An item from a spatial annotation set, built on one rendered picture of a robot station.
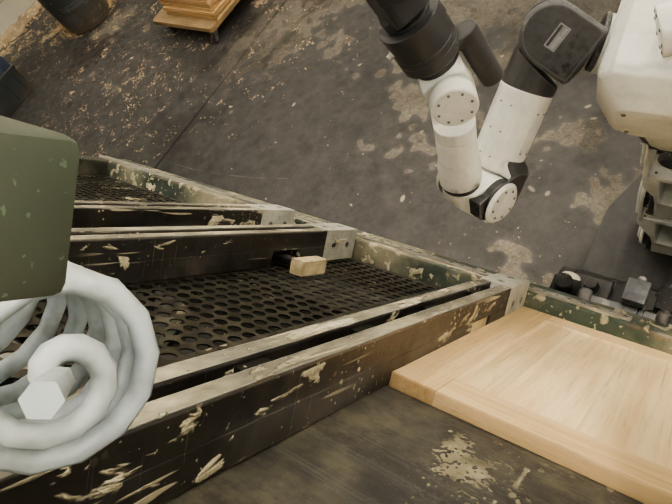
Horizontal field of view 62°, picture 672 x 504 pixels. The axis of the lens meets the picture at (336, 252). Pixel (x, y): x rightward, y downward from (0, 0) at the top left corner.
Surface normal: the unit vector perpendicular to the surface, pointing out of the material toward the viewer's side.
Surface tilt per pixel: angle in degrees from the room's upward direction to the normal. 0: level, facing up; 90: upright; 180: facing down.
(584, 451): 56
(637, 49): 23
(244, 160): 0
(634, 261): 0
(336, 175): 0
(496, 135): 46
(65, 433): 66
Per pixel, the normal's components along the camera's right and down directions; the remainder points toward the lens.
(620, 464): 0.20, -0.96
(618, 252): -0.34, -0.50
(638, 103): -0.57, 0.58
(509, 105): -0.76, 0.14
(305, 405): 0.81, 0.27
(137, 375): -0.42, -0.11
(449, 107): 0.01, 0.80
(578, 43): -0.31, 0.41
